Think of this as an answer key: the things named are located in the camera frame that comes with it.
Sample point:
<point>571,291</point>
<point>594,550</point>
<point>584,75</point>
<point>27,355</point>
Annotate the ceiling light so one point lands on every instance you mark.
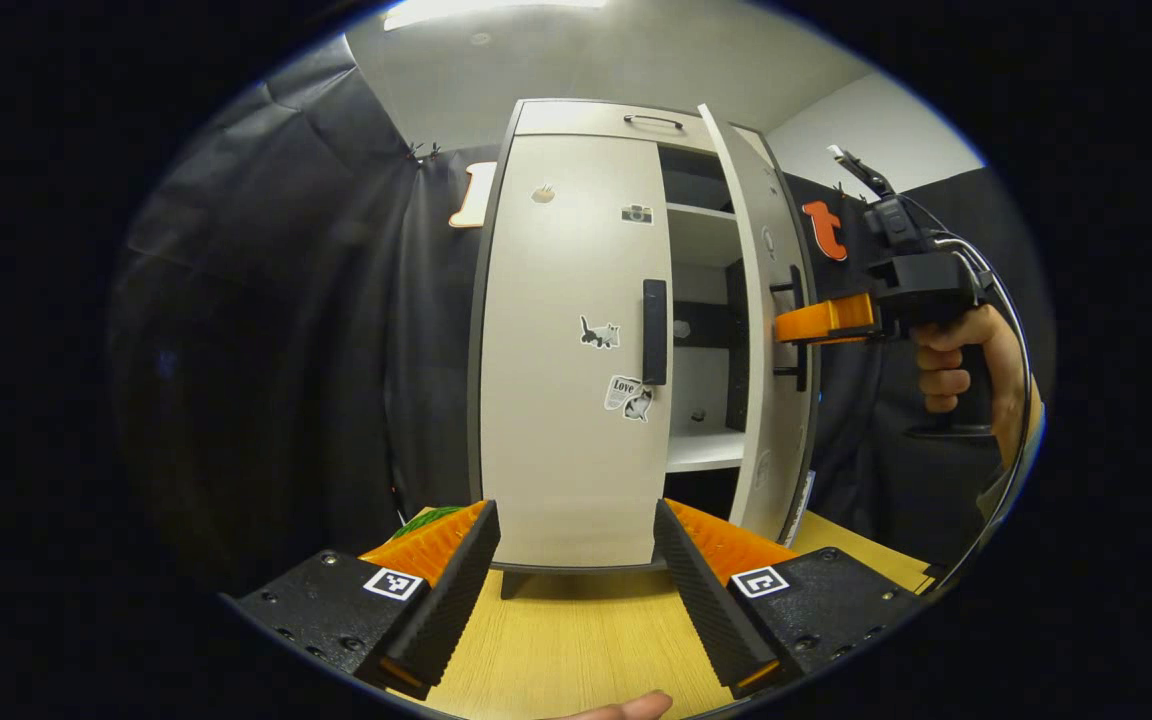
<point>486,10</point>

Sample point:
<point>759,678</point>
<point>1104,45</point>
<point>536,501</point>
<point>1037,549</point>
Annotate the green and white soft toy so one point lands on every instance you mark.
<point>431,518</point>

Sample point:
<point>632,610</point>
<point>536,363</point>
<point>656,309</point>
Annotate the beige cabinet top panel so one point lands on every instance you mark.
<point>576,118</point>

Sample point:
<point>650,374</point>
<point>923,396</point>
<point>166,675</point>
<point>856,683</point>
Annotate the beige double-door shoe cabinet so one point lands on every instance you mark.
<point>736,340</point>

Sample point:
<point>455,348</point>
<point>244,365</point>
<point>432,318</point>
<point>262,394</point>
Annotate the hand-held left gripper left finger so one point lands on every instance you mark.
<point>456,590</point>

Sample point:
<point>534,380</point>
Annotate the white cabinet shelf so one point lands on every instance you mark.
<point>701,235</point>
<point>701,452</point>

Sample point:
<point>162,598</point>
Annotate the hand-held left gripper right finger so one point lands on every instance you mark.
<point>701,600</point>

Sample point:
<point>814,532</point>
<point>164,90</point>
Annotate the black backdrop clip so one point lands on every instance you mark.
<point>423,152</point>

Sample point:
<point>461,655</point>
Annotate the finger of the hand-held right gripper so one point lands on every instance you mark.
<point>826,320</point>

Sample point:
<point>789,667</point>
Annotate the beige cabinet door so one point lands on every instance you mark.
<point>556,450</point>
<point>761,450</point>

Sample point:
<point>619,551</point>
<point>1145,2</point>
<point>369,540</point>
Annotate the black backdrop cloth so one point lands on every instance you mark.
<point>286,330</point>

